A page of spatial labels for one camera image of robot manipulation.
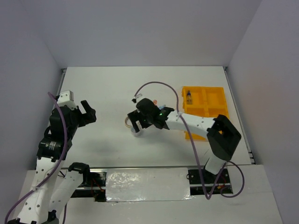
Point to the black base rail with wiring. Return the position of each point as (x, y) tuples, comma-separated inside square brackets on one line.
[(95, 187)]

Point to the small blue-capped glue bottle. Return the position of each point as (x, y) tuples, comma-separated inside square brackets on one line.
[(188, 98)]

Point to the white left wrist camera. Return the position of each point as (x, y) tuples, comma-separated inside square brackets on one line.
[(66, 98)]

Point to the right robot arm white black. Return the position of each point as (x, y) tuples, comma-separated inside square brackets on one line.
[(221, 134)]

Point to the silver foil sheet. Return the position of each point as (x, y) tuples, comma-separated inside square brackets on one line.
[(147, 184)]

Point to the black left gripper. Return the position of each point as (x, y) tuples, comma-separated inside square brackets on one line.
[(88, 117)]

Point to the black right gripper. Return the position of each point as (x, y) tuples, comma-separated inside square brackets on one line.
[(135, 115)]

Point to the beige tape roll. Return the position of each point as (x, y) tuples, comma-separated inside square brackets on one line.
[(126, 124)]

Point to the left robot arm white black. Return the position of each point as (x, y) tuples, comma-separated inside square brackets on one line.
[(43, 203)]

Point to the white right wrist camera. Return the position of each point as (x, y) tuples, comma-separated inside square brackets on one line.
[(137, 98)]

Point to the clear round pin container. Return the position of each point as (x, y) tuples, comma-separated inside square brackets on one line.
[(135, 133)]

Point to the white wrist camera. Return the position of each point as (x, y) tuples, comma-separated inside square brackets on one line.
[(137, 98), (66, 98)]

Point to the yellow four-compartment tray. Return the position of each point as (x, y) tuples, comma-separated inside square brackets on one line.
[(206, 101)]

